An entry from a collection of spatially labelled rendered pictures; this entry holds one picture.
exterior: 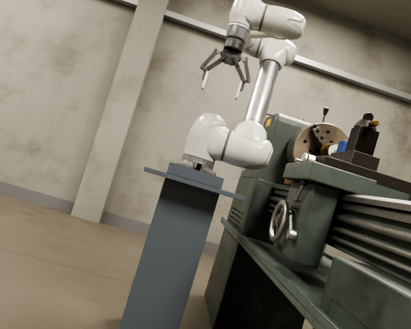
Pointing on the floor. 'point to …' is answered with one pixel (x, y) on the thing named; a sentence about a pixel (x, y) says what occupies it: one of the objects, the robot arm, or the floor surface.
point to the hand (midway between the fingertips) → (220, 91)
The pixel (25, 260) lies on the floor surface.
